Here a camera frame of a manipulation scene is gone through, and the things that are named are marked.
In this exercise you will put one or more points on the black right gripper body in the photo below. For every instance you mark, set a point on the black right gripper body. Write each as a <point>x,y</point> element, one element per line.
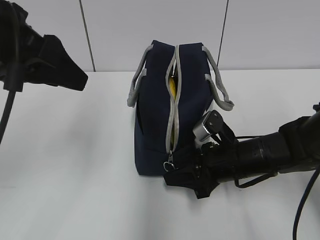
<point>216,164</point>

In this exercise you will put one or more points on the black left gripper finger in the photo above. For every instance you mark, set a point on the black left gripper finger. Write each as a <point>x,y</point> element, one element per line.
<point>51,65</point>

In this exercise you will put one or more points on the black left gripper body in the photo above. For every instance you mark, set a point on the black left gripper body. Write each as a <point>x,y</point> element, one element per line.
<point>18,40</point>

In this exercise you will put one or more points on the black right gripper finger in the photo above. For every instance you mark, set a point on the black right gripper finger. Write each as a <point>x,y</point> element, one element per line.
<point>182,157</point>
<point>182,177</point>

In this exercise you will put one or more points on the navy blue lunch bag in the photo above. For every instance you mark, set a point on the navy blue lunch bag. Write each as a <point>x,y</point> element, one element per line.
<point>164,125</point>

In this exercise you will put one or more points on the yellow banana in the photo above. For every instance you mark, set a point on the yellow banana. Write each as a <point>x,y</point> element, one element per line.
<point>173,86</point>

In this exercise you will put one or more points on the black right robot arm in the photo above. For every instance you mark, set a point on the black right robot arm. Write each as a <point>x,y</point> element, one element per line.
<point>295,147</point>

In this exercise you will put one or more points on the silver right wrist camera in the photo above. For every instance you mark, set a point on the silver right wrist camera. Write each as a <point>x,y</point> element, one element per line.
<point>212,125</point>

